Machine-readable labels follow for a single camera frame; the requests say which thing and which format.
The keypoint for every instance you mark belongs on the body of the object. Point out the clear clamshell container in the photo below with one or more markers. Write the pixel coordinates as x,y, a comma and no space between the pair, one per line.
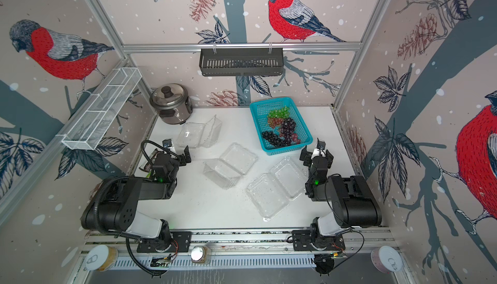
272,192
199,135
227,170

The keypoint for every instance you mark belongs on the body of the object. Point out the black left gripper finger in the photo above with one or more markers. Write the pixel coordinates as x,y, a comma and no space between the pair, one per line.
171,150
185,158

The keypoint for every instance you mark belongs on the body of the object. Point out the black hanging wire basket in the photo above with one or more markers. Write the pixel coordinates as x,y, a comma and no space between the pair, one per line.
241,62

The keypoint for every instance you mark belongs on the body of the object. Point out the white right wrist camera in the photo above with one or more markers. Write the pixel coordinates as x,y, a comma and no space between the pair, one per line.
317,152

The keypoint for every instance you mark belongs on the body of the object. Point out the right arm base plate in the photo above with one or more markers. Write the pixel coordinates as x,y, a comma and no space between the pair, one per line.
307,240

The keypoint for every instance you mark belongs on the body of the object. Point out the green grape bunch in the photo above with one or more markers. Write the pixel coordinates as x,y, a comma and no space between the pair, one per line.
283,113

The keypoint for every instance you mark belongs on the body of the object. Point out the teal plastic basket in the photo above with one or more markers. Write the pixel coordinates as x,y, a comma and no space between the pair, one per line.
260,111

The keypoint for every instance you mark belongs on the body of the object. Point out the white wire mesh shelf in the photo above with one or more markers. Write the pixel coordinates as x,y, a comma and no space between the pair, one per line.
93,124

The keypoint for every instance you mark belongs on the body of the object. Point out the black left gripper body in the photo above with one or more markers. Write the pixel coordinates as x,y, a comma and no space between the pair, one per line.
175,165

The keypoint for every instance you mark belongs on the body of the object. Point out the white tape roll left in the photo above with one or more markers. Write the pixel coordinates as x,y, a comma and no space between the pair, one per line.
101,258

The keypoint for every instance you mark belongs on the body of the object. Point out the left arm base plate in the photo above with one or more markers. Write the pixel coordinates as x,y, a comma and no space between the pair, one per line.
174,242

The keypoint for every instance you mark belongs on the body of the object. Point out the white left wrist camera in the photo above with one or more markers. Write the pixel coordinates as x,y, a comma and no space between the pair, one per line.
167,143

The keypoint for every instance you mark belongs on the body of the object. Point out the dark purple grape bunch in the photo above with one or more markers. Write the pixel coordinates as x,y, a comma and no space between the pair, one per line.
287,130

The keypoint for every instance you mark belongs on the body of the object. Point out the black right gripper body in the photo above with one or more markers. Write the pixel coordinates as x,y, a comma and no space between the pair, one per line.
312,166

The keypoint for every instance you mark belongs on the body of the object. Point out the small round silver light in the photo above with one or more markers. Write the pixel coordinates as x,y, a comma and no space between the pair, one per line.
200,254

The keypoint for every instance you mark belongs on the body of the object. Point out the white tape roll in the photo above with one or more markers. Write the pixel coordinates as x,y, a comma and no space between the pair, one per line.
101,258
386,259

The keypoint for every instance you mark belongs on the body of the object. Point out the red grape bunch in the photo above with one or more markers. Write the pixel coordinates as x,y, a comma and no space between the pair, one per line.
275,122

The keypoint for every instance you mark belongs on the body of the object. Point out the silver rice cooker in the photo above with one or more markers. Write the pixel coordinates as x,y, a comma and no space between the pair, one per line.
172,103

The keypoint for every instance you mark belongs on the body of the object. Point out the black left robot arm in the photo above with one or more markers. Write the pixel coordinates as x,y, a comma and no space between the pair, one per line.
113,210

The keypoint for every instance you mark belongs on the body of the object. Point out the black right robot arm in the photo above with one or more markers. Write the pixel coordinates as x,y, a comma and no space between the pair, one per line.
349,199

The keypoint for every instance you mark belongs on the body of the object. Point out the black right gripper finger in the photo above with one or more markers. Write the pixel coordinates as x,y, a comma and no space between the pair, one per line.
305,157
327,155

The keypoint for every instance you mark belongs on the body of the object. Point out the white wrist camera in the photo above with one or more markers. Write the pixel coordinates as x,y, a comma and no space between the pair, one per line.
317,152
167,143

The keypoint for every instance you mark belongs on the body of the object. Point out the black grape bunch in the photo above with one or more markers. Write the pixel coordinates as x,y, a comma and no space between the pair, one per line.
275,140

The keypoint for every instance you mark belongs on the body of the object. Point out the white tape roll right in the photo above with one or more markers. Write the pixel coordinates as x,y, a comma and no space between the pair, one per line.
386,259

